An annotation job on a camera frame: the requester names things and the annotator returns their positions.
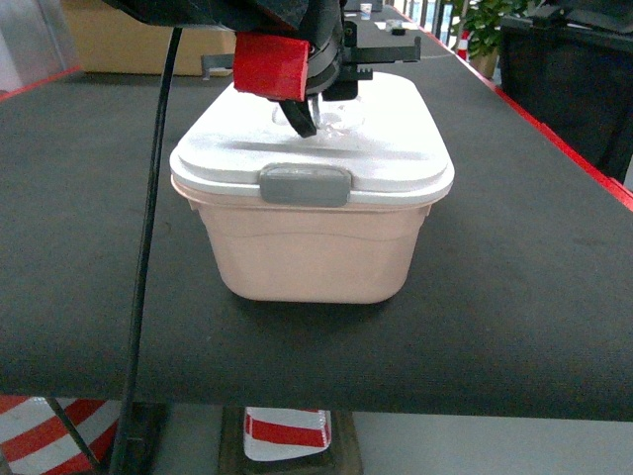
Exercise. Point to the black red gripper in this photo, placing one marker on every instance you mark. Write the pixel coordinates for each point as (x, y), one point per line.
(298, 50)

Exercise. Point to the white box lid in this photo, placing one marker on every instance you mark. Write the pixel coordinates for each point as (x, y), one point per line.
(381, 148)

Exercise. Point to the pink plastic box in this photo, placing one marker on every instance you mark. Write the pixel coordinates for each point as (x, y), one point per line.
(357, 254)

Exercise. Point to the cardboard box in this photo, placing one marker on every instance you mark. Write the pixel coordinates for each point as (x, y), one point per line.
(108, 40)

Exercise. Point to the white paper cup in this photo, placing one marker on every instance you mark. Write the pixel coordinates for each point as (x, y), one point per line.
(365, 10)

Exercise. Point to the potted green plant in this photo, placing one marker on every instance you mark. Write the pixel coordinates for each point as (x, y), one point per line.
(475, 25)

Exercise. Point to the black table mat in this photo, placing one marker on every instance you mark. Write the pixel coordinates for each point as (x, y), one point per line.
(518, 301)

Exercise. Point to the red white traffic cone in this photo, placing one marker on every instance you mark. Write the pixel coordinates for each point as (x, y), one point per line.
(285, 441)

